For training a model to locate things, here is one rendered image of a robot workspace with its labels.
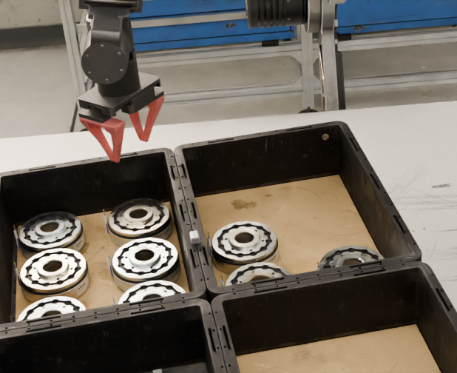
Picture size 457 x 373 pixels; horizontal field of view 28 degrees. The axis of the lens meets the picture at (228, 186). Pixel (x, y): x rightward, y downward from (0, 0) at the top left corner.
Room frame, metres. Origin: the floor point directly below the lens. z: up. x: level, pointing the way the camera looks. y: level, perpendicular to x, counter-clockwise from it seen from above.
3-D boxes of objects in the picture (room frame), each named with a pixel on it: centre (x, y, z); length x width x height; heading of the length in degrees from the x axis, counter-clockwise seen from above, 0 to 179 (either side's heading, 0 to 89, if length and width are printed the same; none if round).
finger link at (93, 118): (1.11, 0.15, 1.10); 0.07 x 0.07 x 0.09; 52
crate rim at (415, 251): (1.16, -0.09, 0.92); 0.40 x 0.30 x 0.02; 7
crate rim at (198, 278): (1.13, 0.21, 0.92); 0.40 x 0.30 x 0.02; 7
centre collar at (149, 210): (1.24, 0.15, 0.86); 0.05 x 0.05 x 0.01
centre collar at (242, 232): (1.15, -0.02, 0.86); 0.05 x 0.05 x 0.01
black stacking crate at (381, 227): (1.16, -0.09, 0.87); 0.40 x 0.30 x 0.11; 7
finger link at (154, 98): (1.14, 0.12, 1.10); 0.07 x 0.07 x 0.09; 52
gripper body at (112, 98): (1.13, 0.14, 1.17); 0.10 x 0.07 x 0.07; 142
